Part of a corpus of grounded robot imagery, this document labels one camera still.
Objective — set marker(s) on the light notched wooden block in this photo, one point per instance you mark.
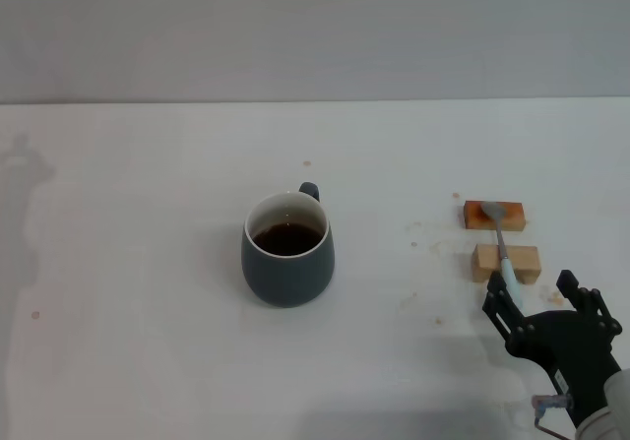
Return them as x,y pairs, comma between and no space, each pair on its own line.
485,260

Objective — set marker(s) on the dark grey ceramic mug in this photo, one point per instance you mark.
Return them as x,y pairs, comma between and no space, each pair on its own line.
288,280

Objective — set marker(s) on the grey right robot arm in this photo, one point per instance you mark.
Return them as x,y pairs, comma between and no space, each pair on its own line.
615,410

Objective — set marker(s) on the dark coffee liquid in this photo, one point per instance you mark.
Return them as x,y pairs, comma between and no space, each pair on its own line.
287,238

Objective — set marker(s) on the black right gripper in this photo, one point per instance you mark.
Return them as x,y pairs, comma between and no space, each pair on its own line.
566,346

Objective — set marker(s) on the reddish stained wooden block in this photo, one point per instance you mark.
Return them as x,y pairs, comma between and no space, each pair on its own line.
512,216

